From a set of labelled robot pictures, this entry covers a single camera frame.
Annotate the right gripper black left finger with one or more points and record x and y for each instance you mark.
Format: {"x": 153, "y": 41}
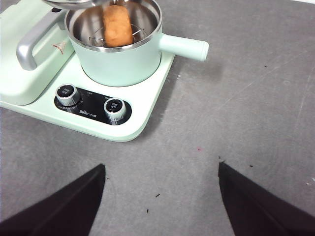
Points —
{"x": 54, "y": 214}

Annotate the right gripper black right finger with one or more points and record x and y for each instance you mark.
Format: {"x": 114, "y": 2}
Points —
{"x": 261, "y": 211}

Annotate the brown potato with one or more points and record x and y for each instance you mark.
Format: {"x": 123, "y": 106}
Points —
{"x": 118, "y": 27}

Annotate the mint green steamer pot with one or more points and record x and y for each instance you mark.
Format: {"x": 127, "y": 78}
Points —
{"x": 118, "y": 66}

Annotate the mint green griddle lid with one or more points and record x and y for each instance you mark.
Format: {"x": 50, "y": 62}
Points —
{"x": 14, "y": 29}

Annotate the silver control knob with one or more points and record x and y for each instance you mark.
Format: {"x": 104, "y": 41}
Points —
{"x": 114, "y": 107}
{"x": 67, "y": 93}

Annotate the mint green breakfast machine base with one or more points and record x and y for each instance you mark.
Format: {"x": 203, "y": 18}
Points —
{"x": 152, "y": 98}

